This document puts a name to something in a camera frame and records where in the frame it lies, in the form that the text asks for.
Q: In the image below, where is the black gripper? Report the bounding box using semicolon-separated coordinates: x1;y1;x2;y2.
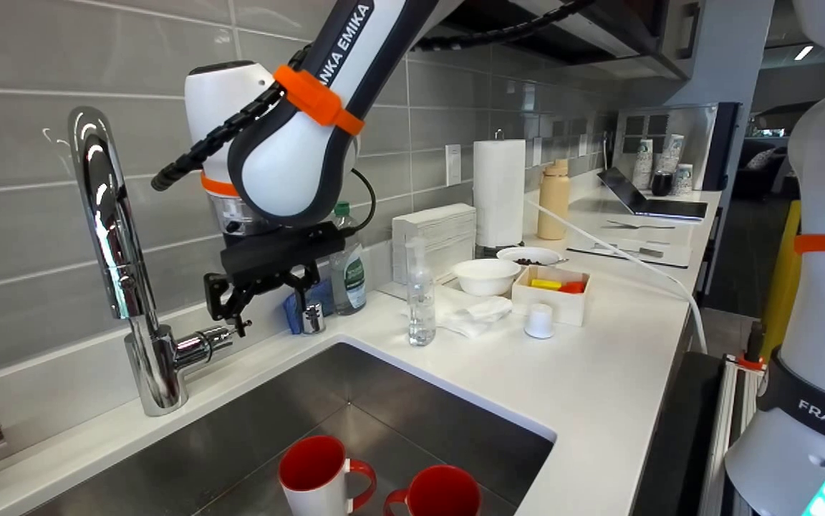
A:
204;261;327;339

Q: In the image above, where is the chrome gooseneck kitchen tap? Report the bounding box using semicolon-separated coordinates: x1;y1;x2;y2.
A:
67;105;237;417

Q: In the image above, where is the blue sponge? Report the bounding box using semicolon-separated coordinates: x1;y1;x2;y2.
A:
280;288;310;339

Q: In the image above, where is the chrome air gap cap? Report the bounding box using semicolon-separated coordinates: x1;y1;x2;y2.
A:
300;303;330;336

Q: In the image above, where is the green dish soap bottle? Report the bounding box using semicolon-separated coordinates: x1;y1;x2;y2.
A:
330;198;369;316

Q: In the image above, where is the stainless steel sink basin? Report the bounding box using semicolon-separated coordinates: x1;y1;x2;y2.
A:
24;339;558;516

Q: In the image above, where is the small clear plastic bottle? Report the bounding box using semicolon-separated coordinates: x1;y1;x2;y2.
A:
405;238;438;349

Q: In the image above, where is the white mug red inside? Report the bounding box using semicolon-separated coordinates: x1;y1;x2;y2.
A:
279;432;379;516
380;465;484;516

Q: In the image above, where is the crumpled white tissue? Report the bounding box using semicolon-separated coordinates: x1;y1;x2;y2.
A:
438;296;517;340

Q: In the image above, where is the empty white bowl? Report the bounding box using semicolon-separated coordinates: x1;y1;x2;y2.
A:
452;255;525;298

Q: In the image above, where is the white paper towel roll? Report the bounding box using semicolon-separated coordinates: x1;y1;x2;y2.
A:
471;138;527;253

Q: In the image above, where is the white bowl holding beans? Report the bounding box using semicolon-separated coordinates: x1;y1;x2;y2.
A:
496;244;571;268

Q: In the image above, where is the clear plastic cup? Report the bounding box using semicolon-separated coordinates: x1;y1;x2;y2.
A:
525;300;558;343

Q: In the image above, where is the square wooden box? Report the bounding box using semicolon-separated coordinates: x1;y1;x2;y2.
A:
511;263;592;329

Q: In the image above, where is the tan bottle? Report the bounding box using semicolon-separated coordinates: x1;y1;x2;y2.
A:
535;154;572;244

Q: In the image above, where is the white pump bottle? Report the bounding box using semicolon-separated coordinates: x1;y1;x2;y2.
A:
633;138;658;192

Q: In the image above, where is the dark laptop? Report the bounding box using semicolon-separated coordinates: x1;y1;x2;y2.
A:
600;165;711;221

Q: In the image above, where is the dark bottle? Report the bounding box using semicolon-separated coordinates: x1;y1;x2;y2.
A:
654;132;688;198

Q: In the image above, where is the small white jar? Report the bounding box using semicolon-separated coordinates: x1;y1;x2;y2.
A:
674;161;698;198

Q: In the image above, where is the dark range hood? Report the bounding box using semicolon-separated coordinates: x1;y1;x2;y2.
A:
416;0;703;79

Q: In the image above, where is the thin black cable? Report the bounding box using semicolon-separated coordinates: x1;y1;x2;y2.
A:
345;165;379;238

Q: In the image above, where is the black corrugated cable conduit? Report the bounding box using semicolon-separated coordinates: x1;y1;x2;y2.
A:
148;0;600;194

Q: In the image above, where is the white cable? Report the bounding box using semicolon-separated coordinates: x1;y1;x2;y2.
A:
525;194;711;354

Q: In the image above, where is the yellow post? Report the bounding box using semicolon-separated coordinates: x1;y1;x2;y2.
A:
759;198;807;362

